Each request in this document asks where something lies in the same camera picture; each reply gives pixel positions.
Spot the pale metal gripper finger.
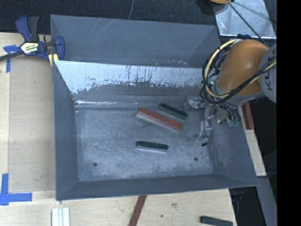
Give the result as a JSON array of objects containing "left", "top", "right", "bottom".
[
  {"left": 199, "top": 120, "right": 214, "bottom": 138},
  {"left": 193, "top": 134, "right": 209, "bottom": 148}
]

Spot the dark green flat block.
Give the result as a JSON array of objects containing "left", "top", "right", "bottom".
[
  {"left": 135, "top": 140, "right": 169, "bottom": 153},
  {"left": 199, "top": 215, "right": 234, "bottom": 226},
  {"left": 158, "top": 103, "right": 189, "bottom": 121}
]

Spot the red-brown flat block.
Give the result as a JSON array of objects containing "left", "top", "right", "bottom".
[
  {"left": 243, "top": 102, "right": 255, "bottom": 130},
  {"left": 136, "top": 107, "right": 183, "bottom": 133},
  {"left": 128, "top": 195, "right": 148, "bottom": 226}
]

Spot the grey metal bin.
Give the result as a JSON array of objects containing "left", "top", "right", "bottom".
[{"left": 49, "top": 14, "right": 260, "bottom": 201}]

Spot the pale wood board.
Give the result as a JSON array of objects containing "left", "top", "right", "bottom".
[{"left": 8, "top": 57, "right": 57, "bottom": 193}]

